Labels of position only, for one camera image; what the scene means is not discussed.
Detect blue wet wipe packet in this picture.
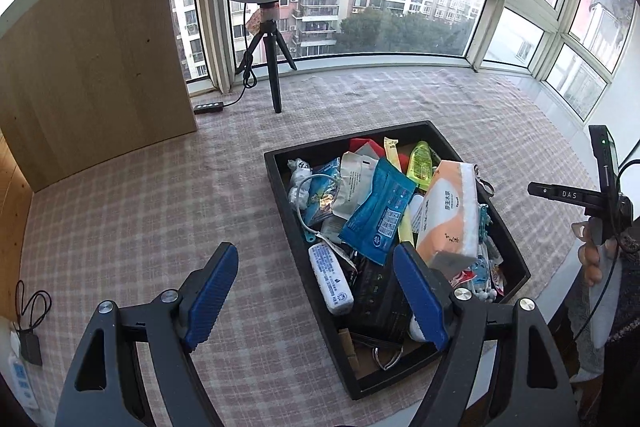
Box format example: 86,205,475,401
338,157,417,267

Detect lime green tube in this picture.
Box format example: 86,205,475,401
406,140,446,194

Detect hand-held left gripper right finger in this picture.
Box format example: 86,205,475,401
392,243,581,427

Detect person's right hand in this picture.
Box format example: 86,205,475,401
571,219,621,288

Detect cotton swab packet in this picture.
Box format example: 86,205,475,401
450,277,503,304

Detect wooden clothespin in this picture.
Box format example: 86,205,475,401
337,328,362,370

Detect white crumpled packet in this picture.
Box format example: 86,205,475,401
288,158,313,188

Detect orange white tissue pack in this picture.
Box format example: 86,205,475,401
415,159,483,280

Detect black flat box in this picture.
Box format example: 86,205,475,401
345,252,416,343

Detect small blue white packet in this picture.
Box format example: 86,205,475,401
300,157,342,228

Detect white tube blue print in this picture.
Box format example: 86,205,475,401
308,243,354,315

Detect wooden side panel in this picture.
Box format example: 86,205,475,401
0,132,33,323

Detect light wooden board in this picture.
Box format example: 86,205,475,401
0,0,198,194

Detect white paper pouch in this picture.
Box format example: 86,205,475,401
331,151,378,219

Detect thin black cable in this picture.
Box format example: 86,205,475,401
14,279,53,333

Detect red packet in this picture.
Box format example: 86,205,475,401
348,137,388,158

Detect black ring light cable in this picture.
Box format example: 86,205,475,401
223,4,258,108

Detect black tripod stand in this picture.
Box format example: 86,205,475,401
235,0,298,114

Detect yellow green packet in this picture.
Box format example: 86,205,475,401
398,207,418,244

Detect person's right forearm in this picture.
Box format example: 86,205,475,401
564,217,640,383

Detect black rectangular tray container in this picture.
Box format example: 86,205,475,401
263,120,532,400

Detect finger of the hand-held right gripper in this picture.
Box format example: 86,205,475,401
527,181,603,214

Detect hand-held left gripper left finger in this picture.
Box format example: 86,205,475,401
54,242,240,427

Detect teal plastic pegs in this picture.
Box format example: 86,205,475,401
476,204,494,241

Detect white charging cable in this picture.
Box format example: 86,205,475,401
287,174,346,244

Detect yellow long packet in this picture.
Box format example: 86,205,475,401
383,136,402,170

